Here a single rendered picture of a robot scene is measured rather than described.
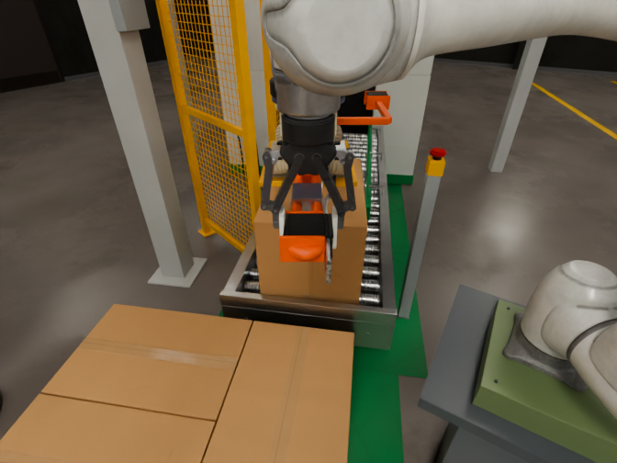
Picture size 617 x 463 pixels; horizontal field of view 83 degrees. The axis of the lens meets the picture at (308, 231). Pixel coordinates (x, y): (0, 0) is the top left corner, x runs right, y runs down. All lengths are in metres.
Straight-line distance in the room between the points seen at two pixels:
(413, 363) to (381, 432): 0.42
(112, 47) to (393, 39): 1.80
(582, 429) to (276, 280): 0.97
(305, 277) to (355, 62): 1.15
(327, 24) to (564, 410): 0.96
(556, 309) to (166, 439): 1.08
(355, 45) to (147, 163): 1.92
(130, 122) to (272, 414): 1.55
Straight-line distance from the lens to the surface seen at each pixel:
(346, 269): 1.33
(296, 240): 0.56
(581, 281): 0.96
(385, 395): 1.91
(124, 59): 1.99
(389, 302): 1.46
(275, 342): 1.37
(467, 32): 0.37
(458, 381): 1.10
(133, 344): 1.50
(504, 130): 4.20
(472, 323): 1.25
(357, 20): 0.27
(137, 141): 2.11
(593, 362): 0.93
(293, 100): 0.48
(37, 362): 2.44
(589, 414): 1.08
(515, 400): 1.02
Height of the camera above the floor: 1.61
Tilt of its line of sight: 34 degrees down
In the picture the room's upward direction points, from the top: straight up
